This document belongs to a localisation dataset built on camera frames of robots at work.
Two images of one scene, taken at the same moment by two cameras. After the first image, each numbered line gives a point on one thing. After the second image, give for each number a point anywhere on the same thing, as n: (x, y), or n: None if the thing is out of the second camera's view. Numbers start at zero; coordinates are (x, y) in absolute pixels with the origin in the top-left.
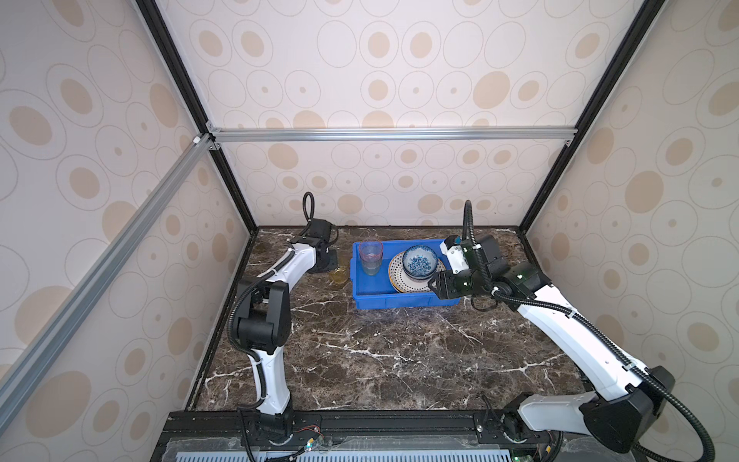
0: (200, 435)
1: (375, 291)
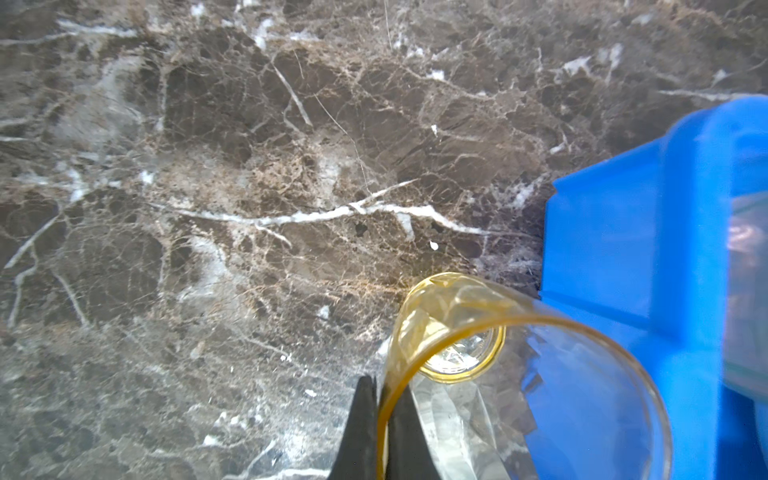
0: None
1: (667, 245)
